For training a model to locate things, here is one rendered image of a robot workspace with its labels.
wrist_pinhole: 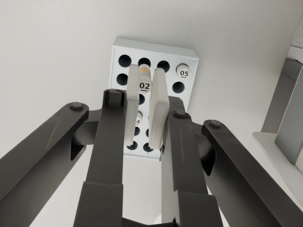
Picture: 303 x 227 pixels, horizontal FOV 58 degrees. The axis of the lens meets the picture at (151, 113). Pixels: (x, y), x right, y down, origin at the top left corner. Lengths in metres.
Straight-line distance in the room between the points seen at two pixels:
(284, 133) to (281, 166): 0.03
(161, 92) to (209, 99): 0.17
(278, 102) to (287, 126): 0.61
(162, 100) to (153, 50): 0.12
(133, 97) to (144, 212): 0.29
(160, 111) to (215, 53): 0.17
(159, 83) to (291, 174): 0.13
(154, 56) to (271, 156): 0.14
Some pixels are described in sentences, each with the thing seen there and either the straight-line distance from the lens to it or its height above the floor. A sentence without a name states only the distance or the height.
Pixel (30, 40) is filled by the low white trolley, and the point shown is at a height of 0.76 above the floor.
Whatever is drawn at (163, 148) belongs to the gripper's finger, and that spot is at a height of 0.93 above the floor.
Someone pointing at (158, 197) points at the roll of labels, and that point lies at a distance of 0.39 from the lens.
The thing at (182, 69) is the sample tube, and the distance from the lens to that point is 0.26.
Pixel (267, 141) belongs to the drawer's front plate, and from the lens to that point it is 0.28.
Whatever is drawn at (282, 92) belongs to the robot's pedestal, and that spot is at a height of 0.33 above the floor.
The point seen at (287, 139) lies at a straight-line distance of 0.26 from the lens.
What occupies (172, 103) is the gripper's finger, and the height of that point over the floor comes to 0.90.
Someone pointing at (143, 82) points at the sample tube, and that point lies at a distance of 0.21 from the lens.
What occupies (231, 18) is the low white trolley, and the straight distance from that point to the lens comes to 0.31.
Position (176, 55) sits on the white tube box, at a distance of 0.27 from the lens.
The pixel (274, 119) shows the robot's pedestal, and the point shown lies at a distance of 0.87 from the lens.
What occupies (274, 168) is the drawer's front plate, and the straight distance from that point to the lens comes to 0.25.
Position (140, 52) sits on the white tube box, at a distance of 0.27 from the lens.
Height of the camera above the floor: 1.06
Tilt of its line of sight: 64 degrees down
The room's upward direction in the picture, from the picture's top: 177 degrees clockwise
